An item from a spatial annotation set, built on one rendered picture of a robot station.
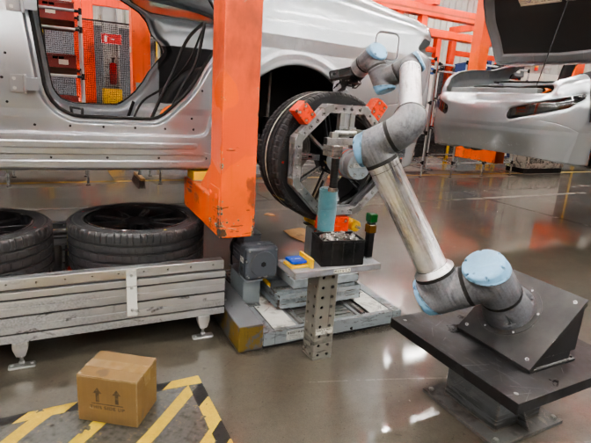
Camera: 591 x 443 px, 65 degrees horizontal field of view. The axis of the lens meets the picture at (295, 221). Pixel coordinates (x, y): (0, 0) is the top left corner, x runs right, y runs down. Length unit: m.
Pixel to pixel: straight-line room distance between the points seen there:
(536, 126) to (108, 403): 3.83
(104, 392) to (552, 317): 1.57
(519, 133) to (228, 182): 3.08
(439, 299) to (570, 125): 2.98
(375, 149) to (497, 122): 3.08
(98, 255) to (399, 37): 2.07
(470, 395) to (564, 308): 0.48
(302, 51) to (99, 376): 1.87
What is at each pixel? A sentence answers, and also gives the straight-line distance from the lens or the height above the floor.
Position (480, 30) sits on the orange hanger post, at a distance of 6.75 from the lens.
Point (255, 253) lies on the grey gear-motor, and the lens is 2.33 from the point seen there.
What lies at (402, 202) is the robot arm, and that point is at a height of 0.81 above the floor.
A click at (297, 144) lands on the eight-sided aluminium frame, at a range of 2.18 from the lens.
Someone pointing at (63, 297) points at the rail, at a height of 0.29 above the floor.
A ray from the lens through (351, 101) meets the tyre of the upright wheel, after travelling 2.40.
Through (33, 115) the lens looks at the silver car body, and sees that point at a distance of 2.43.
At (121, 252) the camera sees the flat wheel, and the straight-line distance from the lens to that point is 2.22.
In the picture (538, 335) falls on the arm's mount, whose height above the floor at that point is 0.40.
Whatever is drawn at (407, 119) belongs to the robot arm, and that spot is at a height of 1.09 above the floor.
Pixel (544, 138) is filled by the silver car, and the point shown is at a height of 0.95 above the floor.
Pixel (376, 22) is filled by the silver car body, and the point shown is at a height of 1.59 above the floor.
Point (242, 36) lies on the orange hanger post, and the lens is 2.00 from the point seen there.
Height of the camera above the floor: 1.13
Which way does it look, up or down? 15 degrees down
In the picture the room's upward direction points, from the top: 4 degrees clockwise
